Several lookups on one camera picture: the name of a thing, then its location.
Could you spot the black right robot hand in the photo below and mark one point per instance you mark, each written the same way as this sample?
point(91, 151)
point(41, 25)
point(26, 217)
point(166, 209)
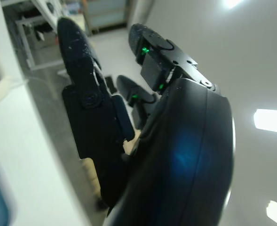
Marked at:
point(187, 153)

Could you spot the cream white two-slot toaster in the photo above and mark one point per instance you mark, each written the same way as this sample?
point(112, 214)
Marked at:
point(2, 91)

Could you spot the white office desk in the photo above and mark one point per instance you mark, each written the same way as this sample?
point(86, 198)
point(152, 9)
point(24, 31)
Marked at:
point(27, 42)

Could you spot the glass panel with wooden frame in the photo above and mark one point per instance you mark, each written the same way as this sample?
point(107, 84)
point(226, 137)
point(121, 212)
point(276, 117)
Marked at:
point(105, 11)

